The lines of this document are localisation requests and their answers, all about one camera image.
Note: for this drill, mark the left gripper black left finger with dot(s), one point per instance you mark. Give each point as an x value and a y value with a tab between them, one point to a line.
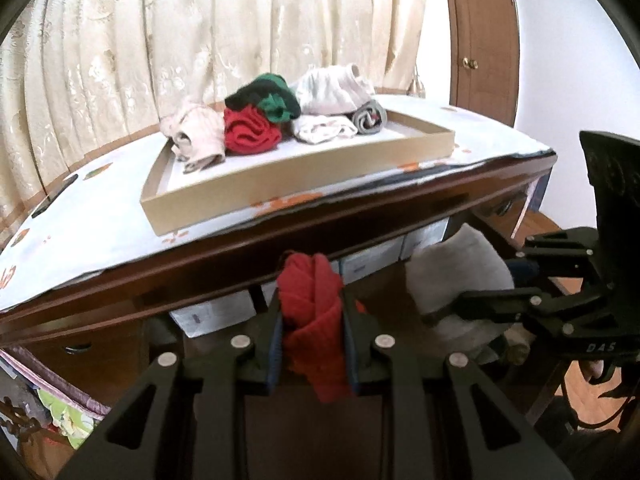
185	418

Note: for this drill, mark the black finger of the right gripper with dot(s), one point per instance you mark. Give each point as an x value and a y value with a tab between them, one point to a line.
563	254
522	305

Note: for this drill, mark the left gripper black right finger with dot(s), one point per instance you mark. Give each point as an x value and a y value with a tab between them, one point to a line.
441	419

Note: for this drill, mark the grey white underwear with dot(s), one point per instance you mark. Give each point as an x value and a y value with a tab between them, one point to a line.
437	274

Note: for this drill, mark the orange underwear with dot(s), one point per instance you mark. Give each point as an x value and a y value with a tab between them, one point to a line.
310	295

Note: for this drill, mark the dark red underwear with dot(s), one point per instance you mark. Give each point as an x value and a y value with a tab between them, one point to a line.
370	118

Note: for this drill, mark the light pink underwear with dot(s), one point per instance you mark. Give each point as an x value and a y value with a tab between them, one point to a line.
317	129

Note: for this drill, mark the beige dotted underwear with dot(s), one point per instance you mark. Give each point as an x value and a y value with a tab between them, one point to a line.
196	132

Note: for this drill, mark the white dotted underwear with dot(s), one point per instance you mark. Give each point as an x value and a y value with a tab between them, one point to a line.
332	90

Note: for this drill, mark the bright red underwear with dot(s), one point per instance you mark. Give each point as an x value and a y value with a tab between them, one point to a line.
249	132

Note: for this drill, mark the green underwear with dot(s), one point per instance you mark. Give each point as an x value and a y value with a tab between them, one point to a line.
270	94

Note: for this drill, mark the open wooden drawer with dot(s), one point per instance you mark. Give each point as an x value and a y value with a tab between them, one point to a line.
368	407

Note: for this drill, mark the person's right hand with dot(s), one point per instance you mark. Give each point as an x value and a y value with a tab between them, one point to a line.
594	372

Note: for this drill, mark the white tissue box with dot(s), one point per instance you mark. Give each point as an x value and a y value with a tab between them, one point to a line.
268	291
361	264
418	239
213	315

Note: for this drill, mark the green cartoon bag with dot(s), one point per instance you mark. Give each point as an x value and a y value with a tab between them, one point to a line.
74	425

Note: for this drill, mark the dark wooden desk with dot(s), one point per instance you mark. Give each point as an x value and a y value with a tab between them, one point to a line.
94	333

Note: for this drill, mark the wooden coat rack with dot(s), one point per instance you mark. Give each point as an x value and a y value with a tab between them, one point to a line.
24	419

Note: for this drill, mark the brass door knob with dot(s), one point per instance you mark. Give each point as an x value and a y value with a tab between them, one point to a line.
470	63

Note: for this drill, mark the wooden door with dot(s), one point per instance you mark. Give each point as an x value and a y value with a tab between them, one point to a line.
486	30

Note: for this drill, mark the curtain tassel tieback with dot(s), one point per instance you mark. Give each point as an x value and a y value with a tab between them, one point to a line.
416	87

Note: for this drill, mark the shallow cardboard tray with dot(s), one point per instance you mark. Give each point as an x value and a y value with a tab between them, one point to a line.
172	200

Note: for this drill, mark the white persimmon print tablecloth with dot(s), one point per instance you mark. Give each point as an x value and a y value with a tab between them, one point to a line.
137	201

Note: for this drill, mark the black smartphone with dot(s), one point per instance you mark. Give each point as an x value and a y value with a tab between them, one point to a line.
53	195

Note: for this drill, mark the beige floral curtain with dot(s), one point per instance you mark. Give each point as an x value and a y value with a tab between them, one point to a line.
80	78

